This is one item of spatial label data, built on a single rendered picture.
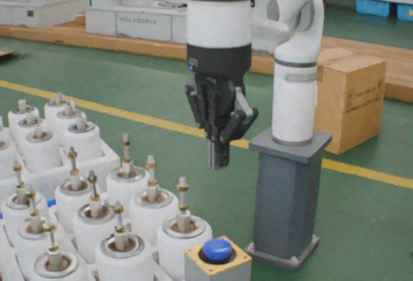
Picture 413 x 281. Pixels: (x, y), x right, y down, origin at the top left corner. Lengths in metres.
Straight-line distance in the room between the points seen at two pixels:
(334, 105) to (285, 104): 0.71
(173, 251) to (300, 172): 0.36
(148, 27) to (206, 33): 2.62
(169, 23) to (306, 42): 2.07
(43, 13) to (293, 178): 3.12
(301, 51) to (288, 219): 0.37
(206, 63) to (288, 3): 0.44
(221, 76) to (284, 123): 0.51
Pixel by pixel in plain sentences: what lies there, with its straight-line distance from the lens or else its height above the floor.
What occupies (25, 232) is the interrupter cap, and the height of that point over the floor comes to 0.25.
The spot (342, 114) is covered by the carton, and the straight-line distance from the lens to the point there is 1.74.
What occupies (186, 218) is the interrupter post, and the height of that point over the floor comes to 0.28.
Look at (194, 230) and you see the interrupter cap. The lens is 0.87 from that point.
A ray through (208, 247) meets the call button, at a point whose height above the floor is 0.33.
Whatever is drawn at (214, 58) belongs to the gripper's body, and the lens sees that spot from 0.56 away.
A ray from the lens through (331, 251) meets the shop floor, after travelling 1.28.
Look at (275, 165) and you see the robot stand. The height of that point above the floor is 0.26.
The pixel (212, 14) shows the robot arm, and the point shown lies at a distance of 0.55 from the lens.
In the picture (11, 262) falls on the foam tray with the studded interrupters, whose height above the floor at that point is 0.18.
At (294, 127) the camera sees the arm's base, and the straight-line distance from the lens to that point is 1.07.
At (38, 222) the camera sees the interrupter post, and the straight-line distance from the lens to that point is 0.90.
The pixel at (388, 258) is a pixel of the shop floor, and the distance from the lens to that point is 1.29.
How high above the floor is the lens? 0.73
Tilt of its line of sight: 22 degrees down
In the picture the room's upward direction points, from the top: straight up
